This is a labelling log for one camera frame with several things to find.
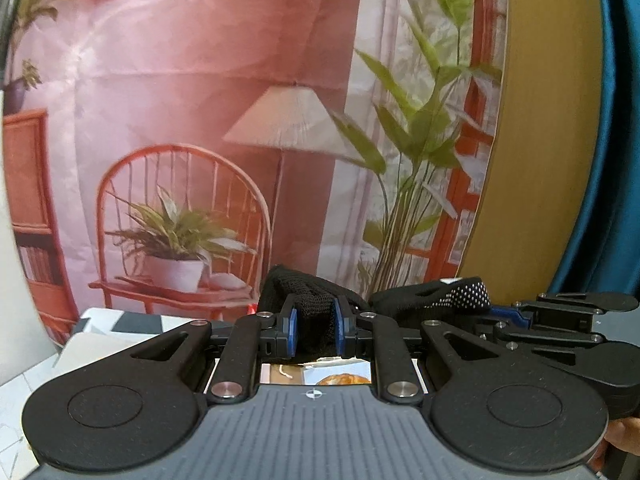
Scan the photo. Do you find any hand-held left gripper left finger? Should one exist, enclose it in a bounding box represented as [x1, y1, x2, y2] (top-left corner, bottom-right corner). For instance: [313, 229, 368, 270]
[130, 295, 301, 406]

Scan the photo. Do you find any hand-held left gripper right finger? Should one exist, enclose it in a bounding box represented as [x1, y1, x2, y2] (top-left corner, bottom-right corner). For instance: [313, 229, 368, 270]
[332, 295, 502, 406]

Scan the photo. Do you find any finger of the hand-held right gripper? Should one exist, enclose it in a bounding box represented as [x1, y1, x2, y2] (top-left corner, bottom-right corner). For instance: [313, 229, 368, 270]
[492, 291, 640, 330]
[479, 322, 609, 367]

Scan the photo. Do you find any black knit sock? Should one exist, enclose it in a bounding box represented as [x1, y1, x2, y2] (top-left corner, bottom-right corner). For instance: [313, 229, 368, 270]
[260, 265, 371, 358]

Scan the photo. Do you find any black dotted glove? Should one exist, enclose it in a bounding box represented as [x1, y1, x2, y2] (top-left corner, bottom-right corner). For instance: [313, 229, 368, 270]
[370, 276, 493, 331]

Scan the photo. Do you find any blue curtain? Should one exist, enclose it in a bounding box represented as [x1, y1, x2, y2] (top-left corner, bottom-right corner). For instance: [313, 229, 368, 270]
[547, 0, 640, 306]

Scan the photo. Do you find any yellow wooden board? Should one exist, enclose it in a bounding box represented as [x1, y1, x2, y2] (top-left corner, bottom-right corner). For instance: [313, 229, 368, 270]
[460, 0, 608, 291]

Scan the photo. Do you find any black and white checkered cloth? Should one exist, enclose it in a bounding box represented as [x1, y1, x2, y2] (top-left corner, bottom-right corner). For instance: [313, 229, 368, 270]
[75, 307, 211, 341]

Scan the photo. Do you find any printed room scene backdrop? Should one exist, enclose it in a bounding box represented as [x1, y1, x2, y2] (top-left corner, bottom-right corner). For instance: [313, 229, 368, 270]
[2, 0, 508, 346]

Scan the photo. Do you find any dark frame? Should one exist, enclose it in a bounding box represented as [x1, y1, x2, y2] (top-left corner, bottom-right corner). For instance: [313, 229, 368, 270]
[0, 0, 33, 86]

